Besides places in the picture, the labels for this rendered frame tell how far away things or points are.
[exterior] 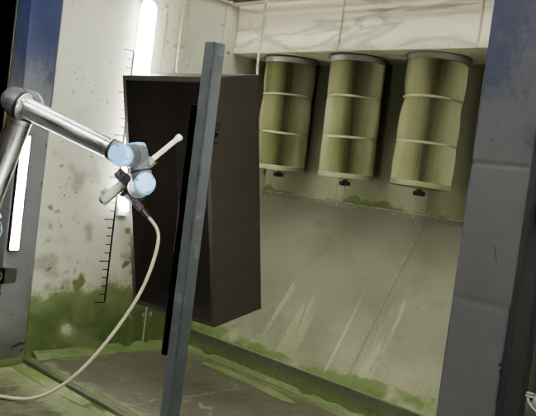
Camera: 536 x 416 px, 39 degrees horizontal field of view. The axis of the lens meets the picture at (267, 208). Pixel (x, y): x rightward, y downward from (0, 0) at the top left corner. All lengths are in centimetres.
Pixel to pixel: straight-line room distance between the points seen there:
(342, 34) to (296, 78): 53
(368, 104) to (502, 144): 239
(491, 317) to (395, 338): 202
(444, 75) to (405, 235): 98
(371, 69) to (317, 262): 121
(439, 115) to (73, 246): 217
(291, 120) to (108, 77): 117
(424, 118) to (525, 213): 207
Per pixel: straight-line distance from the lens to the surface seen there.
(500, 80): 223
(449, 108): 418
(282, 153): 490
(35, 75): 434
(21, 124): 348
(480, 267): 221
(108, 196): 351
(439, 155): 415
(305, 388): 437
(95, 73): 452
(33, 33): 434
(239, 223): 377
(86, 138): 317
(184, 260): 251
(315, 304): 456
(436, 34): 415
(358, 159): 450
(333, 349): 434
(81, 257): 457
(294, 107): 490
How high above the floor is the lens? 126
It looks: 3 degrees down
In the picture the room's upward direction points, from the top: 7 degrees clockwise
